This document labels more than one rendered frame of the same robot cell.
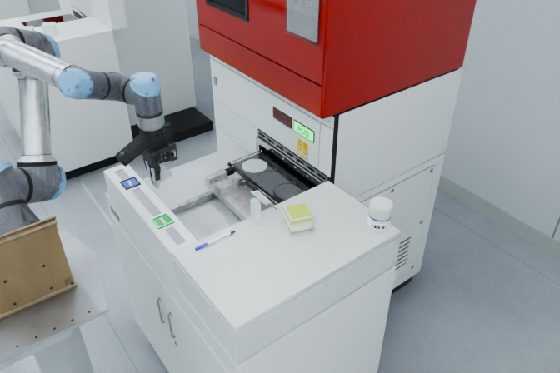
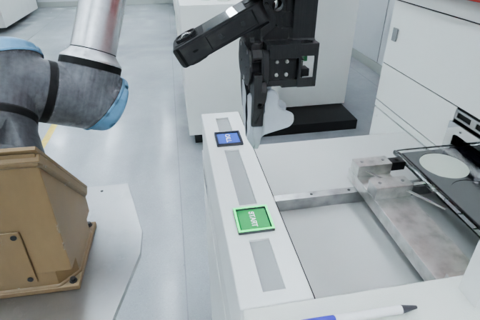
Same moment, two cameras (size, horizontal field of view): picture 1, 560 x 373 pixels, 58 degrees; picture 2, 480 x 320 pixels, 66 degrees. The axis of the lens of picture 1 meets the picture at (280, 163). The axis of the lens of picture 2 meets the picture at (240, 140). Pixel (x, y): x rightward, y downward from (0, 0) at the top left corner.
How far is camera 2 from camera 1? 109 cm
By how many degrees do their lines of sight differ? 23
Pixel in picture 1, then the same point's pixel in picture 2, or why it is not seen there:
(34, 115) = not seen: outside the picture
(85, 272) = (107, 266)
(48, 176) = (93, 87)
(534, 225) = not seen: outside the picture
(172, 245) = (251, 286)
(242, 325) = not seen: outside the picture
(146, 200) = (241, 171)
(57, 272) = (43, 256)
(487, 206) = not seen: outside the picture
